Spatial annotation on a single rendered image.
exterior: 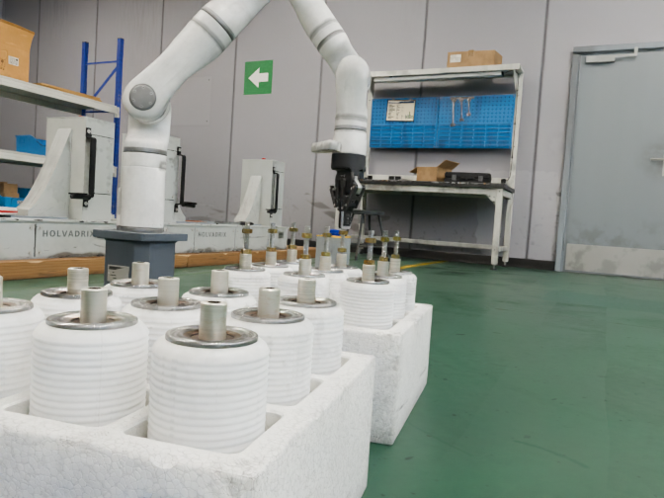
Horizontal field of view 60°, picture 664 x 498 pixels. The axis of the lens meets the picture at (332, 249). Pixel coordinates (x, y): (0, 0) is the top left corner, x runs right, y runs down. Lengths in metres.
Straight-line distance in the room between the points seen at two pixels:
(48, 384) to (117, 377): 0.05
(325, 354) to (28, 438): 0.32
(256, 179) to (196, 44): 3.45
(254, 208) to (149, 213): 3.36
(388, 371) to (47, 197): 2.53
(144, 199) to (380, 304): 0.59
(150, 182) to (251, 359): 0.88
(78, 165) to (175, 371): 2.85
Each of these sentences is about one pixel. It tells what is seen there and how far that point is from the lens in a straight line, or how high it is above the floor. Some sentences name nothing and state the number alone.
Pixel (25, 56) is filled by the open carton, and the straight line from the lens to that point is 6.42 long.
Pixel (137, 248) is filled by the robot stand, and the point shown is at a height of 0.27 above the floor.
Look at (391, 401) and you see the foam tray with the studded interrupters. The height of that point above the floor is 0.07.
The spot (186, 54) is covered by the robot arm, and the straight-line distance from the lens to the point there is 1.31.
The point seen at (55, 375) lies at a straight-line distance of 0.52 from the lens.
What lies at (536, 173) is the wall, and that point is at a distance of 5.95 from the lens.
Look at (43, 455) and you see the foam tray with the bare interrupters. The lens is 0.51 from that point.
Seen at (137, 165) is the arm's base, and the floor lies 0.44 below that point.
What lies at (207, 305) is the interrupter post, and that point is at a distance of 0.48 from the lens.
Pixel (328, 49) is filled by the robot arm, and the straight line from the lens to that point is 1.28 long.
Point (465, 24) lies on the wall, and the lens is 6.41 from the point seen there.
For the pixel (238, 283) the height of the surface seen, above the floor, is 0.23.
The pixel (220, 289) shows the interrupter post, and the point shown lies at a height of 0.26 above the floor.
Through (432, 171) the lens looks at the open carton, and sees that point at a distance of 5.63.
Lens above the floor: 0.36
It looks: 3 degrees down
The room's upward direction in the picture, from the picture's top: 4 degrees clockwise
